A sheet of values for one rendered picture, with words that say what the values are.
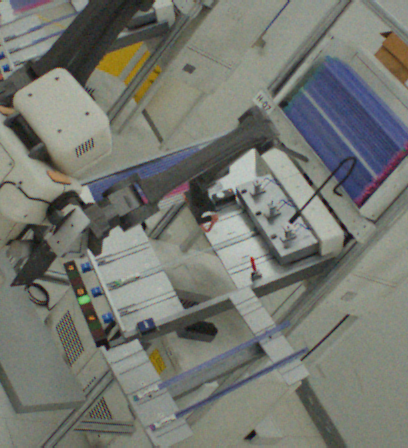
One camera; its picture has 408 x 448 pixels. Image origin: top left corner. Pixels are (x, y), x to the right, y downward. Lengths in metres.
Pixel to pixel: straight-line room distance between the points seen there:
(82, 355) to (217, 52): 1.54
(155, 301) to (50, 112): 0.91
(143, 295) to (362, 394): 1.94
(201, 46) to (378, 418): 2.04
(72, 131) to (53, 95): 0.11
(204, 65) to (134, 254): 1.38
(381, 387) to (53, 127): 2.75
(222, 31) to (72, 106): 1.99
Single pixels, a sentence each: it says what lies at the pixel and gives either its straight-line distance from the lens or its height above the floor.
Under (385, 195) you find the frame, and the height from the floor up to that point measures 1.48.
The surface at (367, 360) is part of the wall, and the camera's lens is 4.14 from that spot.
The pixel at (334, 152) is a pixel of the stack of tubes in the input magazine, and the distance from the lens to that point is 2.55.
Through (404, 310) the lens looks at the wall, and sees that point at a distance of 4.05.
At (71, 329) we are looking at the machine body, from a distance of 3.15.
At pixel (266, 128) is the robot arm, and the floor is 1.54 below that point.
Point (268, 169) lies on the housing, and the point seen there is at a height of 1.22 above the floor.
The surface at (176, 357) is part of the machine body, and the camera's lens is 2.66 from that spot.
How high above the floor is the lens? 1.99
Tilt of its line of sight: 23 degrees down
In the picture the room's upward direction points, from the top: 40 degrees clockwise
